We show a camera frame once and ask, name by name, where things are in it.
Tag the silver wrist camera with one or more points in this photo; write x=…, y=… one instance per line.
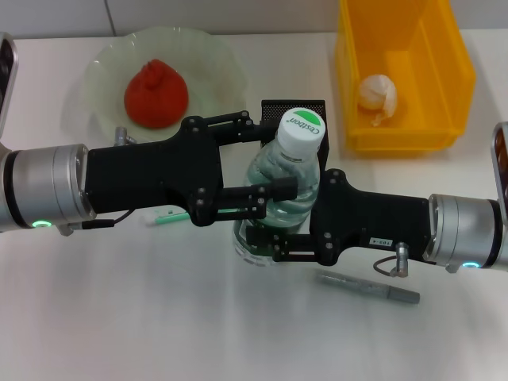
x=502, y=166
x=8, y=79

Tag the yellow plastic bin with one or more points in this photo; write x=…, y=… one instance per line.
x=436, y=79

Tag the red object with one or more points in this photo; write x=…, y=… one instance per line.
x=156, y=99

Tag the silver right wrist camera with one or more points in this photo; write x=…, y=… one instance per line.
x=502, y=166

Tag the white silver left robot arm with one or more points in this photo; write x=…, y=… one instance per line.
x=47, y=186

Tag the black mesh pen holder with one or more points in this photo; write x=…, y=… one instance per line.
x=272, y=108

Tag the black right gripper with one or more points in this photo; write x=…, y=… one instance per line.
x=377, y=218

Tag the white paper ball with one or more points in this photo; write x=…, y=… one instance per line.
x=377, y=93

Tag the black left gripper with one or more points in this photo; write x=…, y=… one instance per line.
x=151, y=174

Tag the clear water bottle green label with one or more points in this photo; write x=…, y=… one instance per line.
x=301, y=127

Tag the grey marker pen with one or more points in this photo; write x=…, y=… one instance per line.
x=357, y=283

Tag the wavy green glass fruit plate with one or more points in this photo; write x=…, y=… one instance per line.
x=214, y=79

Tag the green utility knife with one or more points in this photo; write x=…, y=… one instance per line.
x=166, y=216

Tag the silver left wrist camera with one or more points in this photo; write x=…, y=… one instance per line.
x=8, y=79

